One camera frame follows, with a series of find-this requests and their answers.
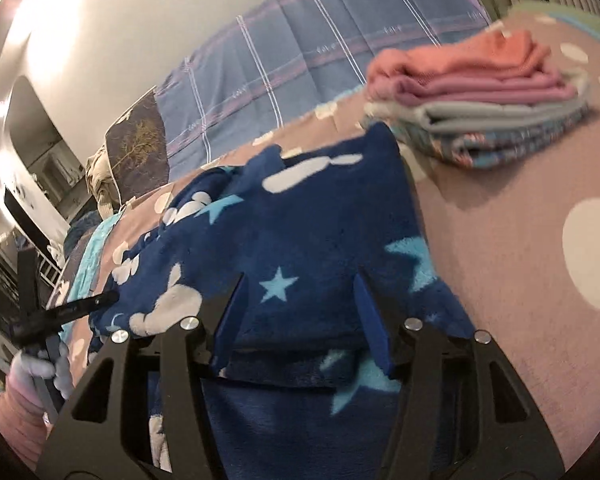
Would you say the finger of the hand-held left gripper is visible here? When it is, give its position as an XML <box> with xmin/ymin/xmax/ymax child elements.
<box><xmin>52</xmin><ymin>290</ymin><xmax>122</xmax><ymax>323</ymax></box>

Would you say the blue plaid quilt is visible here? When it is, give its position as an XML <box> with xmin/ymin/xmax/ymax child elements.
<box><xmin>155</xmin><ymin>0</ymin><xmax>493</xmax><ymax>181</ymax></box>

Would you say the light blue blanket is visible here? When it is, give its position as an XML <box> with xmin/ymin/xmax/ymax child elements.
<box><xmin>62</xmin><ymin>212</ymin><xmax>127</xmax><ymax>343</ymax></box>

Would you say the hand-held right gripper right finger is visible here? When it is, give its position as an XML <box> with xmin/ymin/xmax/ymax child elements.
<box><xmin>352</xmin><ymin>271</ymin><xmax>566</xmax><ymax>480</ymax></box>

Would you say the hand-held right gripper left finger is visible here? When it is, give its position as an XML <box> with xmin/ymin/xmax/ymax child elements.
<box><xmin>35</xmin><ymin>272</ymin><xmax>251</xmax><ymax>480</ymax></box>

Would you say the white cabinet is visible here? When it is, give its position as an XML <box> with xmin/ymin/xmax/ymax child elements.
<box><xmin>0</xmin><ymin>75</ymin><xmax>83</xmax><ymax>266</ymax></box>

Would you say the dark tree print pillow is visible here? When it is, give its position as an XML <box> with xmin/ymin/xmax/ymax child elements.
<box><xmin>104</xmin><ymin>87</ymin><xmax>172</xmax><ymax>202</ymax></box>

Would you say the beige crumpled cloth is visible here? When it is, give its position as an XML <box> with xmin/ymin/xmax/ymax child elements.
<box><xmin>85</xmin><ymin>145</ymin><xmax>120</xmax><ymax>213</ymax></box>

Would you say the grey folded garment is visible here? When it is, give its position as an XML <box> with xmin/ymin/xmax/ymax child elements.
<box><xmin>364</xmin><ymin>97</ymin><xmax>589</xmax><ymax>135</ymax></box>

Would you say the person's left hand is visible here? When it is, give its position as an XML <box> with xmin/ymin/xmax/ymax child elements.
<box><xmin>9</xmin><ymin>347</ymin><xmax>75</xmax><ymax>398</ymax></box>

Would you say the patterned blue folded garment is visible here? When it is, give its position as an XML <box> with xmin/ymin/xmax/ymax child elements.
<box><xmin>389</xmin><ymin>110</ymin><xmax>597</xmax><ymax>169</ymax></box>

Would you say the navy star print fleece garment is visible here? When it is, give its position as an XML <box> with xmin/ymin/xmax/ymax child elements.
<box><xmin>87</xmin><ymin>122</ymin><xmax>481</xmax><ymax>480</ymax></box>

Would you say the pink folded garment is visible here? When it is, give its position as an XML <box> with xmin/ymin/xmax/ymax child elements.
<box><xmin>367</xmin><ymin>71</ymin><xmax>579</xmax><ymax>109</ymax></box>

